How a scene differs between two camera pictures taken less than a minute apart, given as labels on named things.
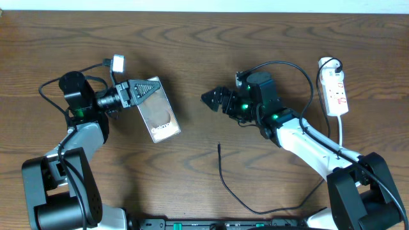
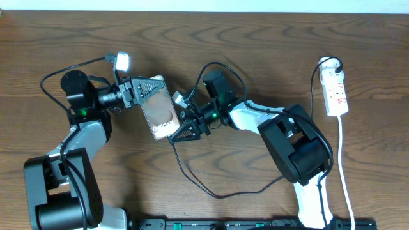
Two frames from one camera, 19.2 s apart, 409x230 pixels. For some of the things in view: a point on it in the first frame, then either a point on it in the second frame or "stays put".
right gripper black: x=231 y=94 -> x=197 y=125
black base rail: x=282 y=223 stays put
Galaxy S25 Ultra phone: x=159 y=115 stays put
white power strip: x=333 y=87 stays put
